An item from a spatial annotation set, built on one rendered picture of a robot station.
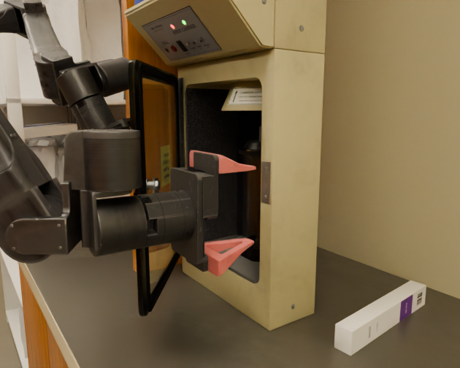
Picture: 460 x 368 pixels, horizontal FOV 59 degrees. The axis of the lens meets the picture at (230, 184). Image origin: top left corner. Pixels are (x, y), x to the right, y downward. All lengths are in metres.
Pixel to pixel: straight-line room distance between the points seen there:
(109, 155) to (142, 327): 0.44
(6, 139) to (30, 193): 0.06
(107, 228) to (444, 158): 0.74
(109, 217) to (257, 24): 0.37
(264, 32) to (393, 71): 0.46
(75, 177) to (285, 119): 0.37
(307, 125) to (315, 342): 0.36
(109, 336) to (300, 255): 0.36
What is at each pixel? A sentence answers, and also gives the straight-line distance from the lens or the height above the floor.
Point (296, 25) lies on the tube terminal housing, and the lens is 0.69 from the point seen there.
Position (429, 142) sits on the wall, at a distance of 0.98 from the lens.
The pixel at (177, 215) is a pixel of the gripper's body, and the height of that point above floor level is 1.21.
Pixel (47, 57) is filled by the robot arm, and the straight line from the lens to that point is 0.77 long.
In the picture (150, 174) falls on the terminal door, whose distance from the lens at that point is 0.68.
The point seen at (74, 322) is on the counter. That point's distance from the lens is 0.82.
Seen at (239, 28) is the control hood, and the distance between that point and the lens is 0.64.
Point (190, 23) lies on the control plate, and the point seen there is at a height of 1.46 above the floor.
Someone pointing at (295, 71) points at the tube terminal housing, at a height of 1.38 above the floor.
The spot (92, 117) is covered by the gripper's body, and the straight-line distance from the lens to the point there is 0.70.
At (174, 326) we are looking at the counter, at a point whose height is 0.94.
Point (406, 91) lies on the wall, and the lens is 1.01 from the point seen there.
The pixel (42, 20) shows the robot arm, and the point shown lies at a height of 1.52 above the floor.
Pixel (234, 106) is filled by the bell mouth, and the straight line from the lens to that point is 0.76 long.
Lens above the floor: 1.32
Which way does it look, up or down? 10 degrees down
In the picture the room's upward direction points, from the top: straight up
